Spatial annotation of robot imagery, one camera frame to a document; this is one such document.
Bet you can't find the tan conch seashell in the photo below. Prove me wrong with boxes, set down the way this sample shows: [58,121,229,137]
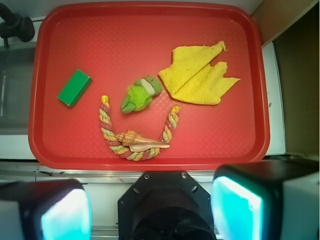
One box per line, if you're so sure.
[115,129,170,152]

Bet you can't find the steel sink basin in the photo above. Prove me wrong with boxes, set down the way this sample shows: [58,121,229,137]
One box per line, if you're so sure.
[0,42,36,136]

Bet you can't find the yellow terry cloth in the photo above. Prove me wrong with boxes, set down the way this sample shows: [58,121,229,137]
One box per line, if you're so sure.
[158,41,240,106]

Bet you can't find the red plastic tray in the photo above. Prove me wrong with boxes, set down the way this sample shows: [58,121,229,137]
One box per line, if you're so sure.
[28,2,270,172]

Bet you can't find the multicolour twisted rope toy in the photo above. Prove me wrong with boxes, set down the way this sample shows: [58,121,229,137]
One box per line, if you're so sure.
[99,95,181,162]

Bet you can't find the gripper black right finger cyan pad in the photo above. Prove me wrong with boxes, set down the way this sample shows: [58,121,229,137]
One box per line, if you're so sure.
[210,159,320,240]

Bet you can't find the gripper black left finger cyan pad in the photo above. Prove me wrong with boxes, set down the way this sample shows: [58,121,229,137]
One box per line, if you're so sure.
[0,179,92,240]

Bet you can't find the green rectangular block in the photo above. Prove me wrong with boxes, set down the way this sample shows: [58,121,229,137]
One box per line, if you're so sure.
[57,69,93,108]

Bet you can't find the green plush frog toy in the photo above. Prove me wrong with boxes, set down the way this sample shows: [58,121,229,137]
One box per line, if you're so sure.
[120,76,163,114]

